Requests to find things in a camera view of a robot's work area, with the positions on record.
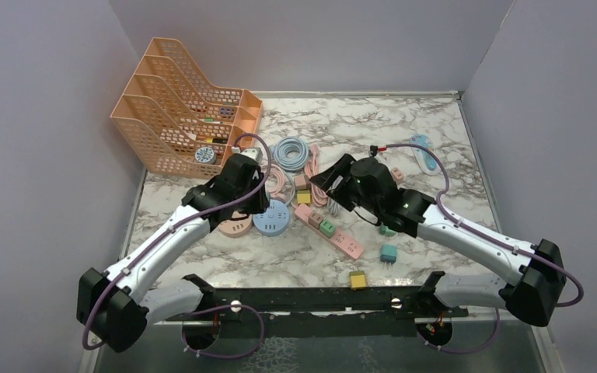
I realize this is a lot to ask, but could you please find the pink plug adapter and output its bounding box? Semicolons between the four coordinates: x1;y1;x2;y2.
293;174;309;190

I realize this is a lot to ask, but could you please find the green plug adapter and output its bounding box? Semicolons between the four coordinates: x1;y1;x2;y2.
379;225;397;237
319;220;337;239

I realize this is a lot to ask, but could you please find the teal plug adapter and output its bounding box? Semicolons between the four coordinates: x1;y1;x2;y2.
379;244;398;264

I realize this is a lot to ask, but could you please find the yellow plug adapter front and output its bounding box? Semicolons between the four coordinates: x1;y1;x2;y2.
348;270;368;291

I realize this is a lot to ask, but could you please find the yellow plug adapter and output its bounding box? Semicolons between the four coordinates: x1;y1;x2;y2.
348;270;368;291
296;190;312;205

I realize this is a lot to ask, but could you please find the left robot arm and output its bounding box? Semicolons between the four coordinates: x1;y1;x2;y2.
76;154;269;352

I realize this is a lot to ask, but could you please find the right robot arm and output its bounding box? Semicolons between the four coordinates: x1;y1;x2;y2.
309;154;566;327

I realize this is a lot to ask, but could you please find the yellow plug adapter middle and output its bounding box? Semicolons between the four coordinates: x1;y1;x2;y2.
296;190;312;205

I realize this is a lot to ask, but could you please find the tan plug adapter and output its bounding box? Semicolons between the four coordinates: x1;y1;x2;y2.
308;211;324;229

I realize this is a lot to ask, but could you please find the blue round tin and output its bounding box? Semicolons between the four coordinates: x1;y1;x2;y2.
194;146;218;165

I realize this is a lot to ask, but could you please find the pink round power strip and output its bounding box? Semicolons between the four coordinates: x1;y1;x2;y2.
218;216;253;238

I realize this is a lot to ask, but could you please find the blue round power strip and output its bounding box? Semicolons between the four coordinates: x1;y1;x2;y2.
253;199;291;237

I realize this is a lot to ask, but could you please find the pink long power strip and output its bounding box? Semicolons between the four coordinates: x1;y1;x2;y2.
294;204;364;260

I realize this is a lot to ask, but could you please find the orange mesh file organizer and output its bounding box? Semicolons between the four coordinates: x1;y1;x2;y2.
110;37;264;180

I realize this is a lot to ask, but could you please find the blue white oval device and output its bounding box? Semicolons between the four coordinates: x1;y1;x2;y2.
409;134;441;176

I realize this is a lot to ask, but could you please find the pink coiled cable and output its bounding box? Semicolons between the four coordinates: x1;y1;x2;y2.
264;144;330;208

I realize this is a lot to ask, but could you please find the light blue coiled cable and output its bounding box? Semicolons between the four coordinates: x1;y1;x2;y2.
272;137;311;173

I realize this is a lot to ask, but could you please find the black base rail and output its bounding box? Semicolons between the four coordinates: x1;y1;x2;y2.
171;286;468;339

